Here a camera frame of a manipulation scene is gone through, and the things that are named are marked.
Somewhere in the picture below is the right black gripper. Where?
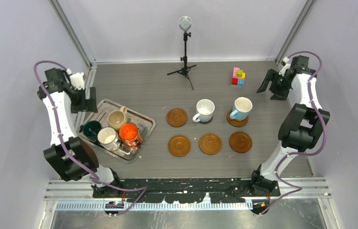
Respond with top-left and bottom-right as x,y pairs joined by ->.
257,69 -> 292,101

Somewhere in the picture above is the dark green mug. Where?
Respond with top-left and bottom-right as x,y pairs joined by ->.
79,121 -> 102,143

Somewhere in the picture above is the light blue mug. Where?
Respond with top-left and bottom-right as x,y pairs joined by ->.
229,97 -> 253,121

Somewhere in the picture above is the brown wooden coaster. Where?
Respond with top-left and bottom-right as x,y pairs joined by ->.
168,135 -> 191,157
166,108 -> 188,127
229,131 -> 253,153
226,110 -> 249,127
199,133 -> 222,156

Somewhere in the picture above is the white mug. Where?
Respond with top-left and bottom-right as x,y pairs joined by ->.
192,99 -> 215,123

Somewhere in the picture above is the dark walnut coaster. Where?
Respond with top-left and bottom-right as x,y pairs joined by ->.
199,117 -> 213,125

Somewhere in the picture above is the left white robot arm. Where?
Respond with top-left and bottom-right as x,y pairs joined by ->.
37,67 -> 123,198

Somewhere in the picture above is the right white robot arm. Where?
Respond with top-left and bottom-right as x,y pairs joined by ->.
249,54 -> 330,196

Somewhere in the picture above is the metal tray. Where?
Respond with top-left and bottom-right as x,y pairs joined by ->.
78,99 -> 156,163

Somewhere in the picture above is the beige mug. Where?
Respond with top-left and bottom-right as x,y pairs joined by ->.
107,106 -> 128,131

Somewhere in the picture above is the colourful toy block stack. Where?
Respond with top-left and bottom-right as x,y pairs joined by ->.
231,67 -> 246,86

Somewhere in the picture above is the grey speckled mug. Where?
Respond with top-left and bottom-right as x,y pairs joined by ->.
97,127 -> 123,151

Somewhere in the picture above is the orange glass mug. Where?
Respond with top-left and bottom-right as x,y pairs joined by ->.
119,123 -> 142,147

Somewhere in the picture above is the black tripod stand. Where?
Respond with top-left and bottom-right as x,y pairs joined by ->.
167,16 -> 197,90

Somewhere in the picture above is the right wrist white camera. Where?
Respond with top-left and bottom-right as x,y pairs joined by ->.
279,56 -> 291,76

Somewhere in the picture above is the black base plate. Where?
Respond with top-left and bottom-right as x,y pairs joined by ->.
91,178 -> 280,204

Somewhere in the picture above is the aluminium frame rail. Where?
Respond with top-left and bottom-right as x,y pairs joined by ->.
44,177 -> 331,211

